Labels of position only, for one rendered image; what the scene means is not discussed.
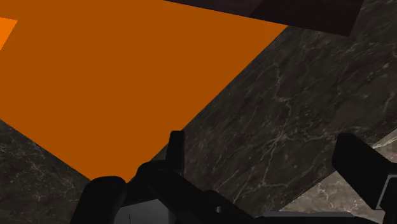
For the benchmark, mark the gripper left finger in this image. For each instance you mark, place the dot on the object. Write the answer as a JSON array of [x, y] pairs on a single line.
[[173, 189]]

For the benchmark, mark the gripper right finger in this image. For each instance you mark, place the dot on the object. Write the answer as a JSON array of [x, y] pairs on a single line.
[[359, 164]]

